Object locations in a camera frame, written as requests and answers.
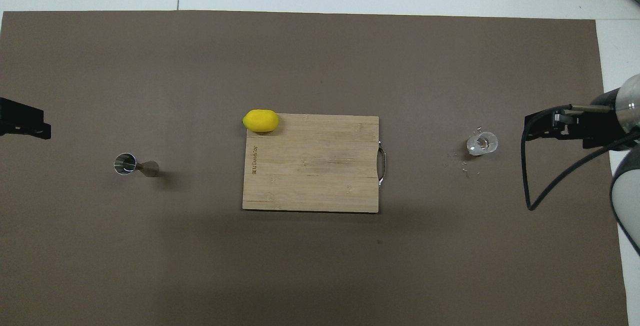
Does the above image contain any brown paper table mat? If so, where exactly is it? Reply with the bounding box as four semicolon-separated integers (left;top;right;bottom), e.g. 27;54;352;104
0;10;630;326

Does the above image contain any yellow lemon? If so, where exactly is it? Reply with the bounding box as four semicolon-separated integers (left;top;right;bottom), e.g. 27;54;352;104
242;109;280;133

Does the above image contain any bamboo cutting board, metal handle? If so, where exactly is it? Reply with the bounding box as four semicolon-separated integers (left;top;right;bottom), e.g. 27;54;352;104
242;113;387;214

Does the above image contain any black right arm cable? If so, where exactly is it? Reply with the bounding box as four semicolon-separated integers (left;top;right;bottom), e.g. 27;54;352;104
521;105;640;212

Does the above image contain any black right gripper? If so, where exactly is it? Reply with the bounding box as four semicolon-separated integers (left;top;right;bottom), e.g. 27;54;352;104
525;91;626;151

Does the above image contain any steel double jigger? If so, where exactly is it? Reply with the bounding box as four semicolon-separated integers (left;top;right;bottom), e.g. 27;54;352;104
113;153;160;178

